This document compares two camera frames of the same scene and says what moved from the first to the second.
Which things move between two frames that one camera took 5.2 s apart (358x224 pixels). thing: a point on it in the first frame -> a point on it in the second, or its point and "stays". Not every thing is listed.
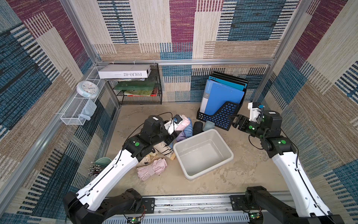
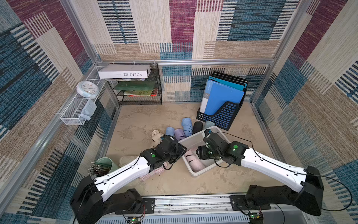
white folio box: x=124 y=71 stays
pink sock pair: x=182 y=125 -> x=196 y=163
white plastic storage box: x=201 y=152 stays
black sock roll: x=197 y=128 stays
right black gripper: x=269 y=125 -> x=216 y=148
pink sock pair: x=156 y=167 stays
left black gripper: x=171 y=137 -> x=180 y=151
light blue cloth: x=89 y=109 stays
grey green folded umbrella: x=209 y=125 stays
